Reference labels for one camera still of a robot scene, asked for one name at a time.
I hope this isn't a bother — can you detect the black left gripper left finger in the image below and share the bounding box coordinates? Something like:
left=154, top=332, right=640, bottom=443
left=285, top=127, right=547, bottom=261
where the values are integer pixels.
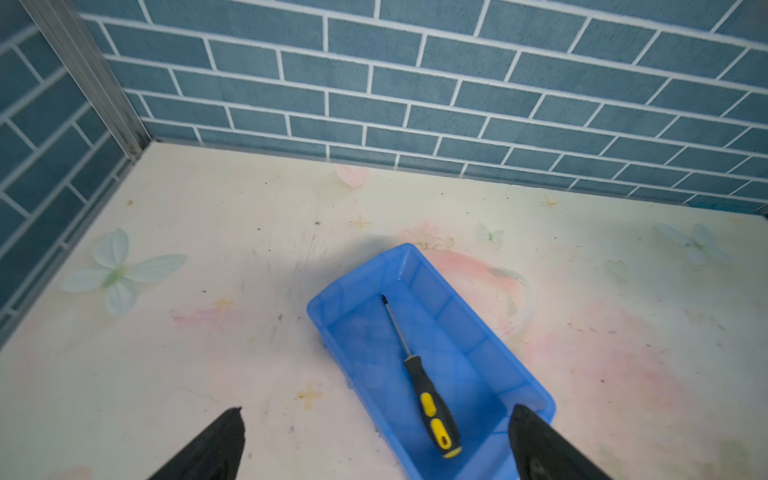
left=150, top=407, right=245, bottom=480

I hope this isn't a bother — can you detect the aluminium corner post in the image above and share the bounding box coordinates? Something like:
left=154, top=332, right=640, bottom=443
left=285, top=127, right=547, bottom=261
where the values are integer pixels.
left=21, top=0, right=151, bottom=163

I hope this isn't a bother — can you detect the blue plastic bin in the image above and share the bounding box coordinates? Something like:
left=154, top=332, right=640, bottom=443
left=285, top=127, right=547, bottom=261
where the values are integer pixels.
left=307, top=244, right=556, bottom=479

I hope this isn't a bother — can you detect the black and yellow screwdriver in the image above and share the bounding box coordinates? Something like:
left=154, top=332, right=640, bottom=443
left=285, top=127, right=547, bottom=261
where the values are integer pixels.
left=381, top=295, right=462, bottom=459

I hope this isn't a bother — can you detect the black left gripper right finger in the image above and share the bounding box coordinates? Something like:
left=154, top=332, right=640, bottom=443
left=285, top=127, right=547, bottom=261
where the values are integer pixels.
left=508, top=404, right=610, bottom=480

